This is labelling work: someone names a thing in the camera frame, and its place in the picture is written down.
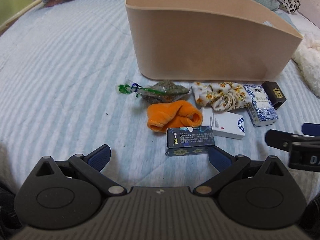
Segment small black gold-lettered box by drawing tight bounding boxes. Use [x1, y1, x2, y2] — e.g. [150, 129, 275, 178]
[261, 81, 286, 110]

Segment white card box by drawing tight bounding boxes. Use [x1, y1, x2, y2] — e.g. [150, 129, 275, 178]
[201, 107, 245, 139]

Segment beige plastic storage basket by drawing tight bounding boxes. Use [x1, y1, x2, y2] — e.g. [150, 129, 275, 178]
[125, 0, 302, 81]

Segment white fluffy plush toy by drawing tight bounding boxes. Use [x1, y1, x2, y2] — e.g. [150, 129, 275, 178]
[292, 33, 320, 98]

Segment orange plush cloth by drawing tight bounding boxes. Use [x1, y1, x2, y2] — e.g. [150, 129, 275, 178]
[147, 100, 203, 133]

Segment blue white tissue pack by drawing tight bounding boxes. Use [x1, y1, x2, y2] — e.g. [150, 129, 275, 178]
[244, 85, 278, 127]

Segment green dried herb packet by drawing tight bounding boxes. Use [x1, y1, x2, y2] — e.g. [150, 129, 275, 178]
[117, 80, 190, 104]

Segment striped light blue bedsheet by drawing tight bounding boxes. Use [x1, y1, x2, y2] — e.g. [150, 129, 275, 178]
[1, 0, 319, 192]

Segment floral fabric scrunchie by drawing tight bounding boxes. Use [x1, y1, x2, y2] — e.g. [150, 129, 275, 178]
[191, 82, 252, 112]

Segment dark blue cigarette box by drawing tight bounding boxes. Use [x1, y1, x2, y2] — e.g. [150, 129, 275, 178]
[166, 126, 215, 157]

